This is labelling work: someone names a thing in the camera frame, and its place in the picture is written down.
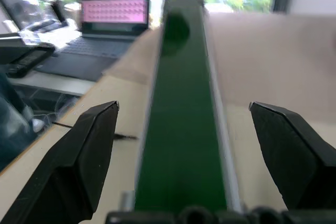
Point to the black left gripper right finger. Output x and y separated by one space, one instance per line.
291 155

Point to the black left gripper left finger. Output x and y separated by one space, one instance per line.
71 161

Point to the dark blue chair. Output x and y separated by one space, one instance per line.
13 129

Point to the white side desk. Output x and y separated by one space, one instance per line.
52 83

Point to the black handheld device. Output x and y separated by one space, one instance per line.
27 60

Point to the green conveyor belt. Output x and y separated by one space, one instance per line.
181 119

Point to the open grey laptop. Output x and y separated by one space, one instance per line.
105 35

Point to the small black stand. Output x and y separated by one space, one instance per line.
60 11

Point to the dark computer monitor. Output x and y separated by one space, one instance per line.
29 3

